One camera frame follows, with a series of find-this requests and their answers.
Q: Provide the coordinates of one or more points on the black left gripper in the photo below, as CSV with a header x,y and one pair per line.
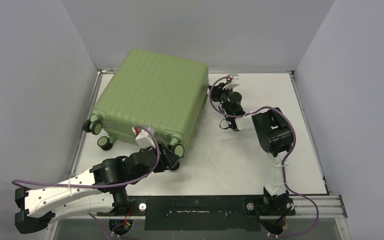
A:
x,y
167,160

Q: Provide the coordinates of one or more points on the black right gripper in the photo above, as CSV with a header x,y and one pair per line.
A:
x,y
216,93

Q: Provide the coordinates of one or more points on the green suitcase with blue lining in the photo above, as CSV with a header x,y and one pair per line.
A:
x,y
152,89

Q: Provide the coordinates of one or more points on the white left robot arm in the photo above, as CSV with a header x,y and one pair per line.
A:
x,y
100,189

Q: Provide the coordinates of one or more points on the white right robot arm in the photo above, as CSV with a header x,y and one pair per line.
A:
x,y
272,129

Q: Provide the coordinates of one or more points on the far left suitcase wheel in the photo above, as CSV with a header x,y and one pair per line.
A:
x,y
178,149

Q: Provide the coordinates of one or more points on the middle left suitcase wheel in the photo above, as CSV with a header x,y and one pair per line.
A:
x,y
92,127

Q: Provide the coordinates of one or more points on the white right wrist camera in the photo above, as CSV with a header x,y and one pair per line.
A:
x,y
232,81

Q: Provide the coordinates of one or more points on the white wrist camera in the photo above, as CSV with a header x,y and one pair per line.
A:
x,y
232,81
143,138

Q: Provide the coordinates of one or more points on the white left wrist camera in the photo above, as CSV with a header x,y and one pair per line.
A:
x,y
143,138

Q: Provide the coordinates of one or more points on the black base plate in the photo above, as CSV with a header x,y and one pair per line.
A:
x,y
208,212

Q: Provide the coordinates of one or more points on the aluminium frame rail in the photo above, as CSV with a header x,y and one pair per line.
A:
x,y
329,206

